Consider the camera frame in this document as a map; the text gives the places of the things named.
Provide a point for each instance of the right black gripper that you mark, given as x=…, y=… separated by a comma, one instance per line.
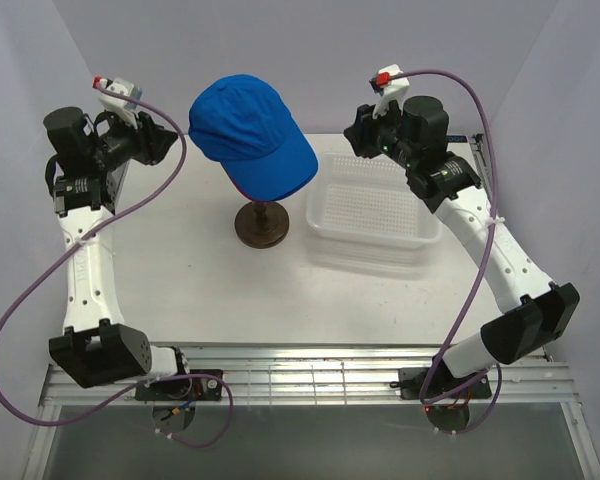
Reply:
x=359, y=133

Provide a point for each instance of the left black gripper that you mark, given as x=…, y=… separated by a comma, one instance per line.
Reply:
x=161, y=141

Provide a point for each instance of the pink cap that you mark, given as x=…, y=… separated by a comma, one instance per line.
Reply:
x=239, y=189

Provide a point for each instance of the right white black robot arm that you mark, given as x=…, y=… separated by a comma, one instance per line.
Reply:
x=535, y=310

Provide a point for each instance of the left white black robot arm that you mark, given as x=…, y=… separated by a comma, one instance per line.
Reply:
x=96, y=346

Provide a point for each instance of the white plastic basket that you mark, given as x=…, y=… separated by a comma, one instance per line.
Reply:
x=367, y=201

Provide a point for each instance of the brown round wooden stand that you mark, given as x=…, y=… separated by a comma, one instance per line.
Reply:
x=262, y=225

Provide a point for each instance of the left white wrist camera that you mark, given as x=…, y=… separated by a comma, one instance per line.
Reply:
x=118, y=97

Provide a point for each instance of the aluminium rail frame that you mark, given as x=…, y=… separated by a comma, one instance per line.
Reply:
x=328, y=320

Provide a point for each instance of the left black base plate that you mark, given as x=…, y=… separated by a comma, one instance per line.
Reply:
x=204, y=387

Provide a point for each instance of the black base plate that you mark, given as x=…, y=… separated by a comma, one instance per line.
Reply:
x=410, y=380
x=204, y=387

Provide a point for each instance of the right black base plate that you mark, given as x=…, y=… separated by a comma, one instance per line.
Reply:
x=410, y=380

